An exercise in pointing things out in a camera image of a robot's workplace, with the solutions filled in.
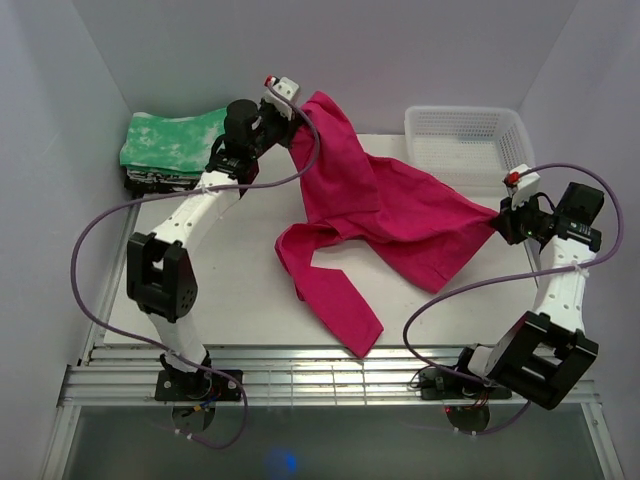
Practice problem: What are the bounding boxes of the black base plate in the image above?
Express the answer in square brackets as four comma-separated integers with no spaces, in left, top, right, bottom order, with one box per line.
[411,367,512,401]
[154,370,241,402]

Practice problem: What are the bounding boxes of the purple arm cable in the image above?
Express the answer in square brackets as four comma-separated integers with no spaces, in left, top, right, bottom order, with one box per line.
[69,82,324,447]
[402,160,624,437]

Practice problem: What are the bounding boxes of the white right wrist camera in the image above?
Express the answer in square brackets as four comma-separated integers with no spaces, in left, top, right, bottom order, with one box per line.
[503,164,540,210]

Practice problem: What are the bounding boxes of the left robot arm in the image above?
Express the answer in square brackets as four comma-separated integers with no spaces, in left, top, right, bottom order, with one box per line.
[126,91,304,400]

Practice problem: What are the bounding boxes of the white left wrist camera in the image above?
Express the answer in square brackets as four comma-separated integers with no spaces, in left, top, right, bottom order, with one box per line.
[262,75,300,120]

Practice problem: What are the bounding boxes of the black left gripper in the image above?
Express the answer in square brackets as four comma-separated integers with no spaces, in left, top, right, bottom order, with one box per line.
[248,98,302,159]

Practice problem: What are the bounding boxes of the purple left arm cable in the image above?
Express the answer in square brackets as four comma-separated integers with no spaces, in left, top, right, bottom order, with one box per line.
[69,82,324,447]

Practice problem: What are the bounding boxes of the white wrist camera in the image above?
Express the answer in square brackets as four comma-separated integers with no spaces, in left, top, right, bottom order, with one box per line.
[503,164,540,210]
[262,75,300,120]

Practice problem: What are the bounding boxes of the pink trousers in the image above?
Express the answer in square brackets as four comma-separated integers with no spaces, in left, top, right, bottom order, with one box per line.
[274,91,497,358]

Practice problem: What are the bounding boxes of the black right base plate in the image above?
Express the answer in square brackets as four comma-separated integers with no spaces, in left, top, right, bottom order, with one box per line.
[411,367,512,401]

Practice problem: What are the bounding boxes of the green white folded trousers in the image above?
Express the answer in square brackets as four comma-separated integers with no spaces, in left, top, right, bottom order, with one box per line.
[119,108,226,176]

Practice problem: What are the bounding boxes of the aluminium table frame rail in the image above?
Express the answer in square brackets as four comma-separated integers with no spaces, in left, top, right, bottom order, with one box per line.
[50,190,629,479]

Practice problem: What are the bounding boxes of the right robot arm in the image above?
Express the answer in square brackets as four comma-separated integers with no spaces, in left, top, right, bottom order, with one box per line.
[451,182,604,410]

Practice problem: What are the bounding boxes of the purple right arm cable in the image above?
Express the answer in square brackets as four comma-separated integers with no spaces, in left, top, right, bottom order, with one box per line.
[402,160,624,437]

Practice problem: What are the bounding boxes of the dark camouflage folded trousers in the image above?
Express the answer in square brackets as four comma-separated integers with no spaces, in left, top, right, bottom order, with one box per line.
[124,168,201,198]

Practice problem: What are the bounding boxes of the white plastic basket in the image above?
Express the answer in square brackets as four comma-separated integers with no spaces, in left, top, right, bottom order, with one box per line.
[404,106,535,187]

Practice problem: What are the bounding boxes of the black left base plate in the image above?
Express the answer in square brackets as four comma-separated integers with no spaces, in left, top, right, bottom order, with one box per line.
[154,370,241,402]

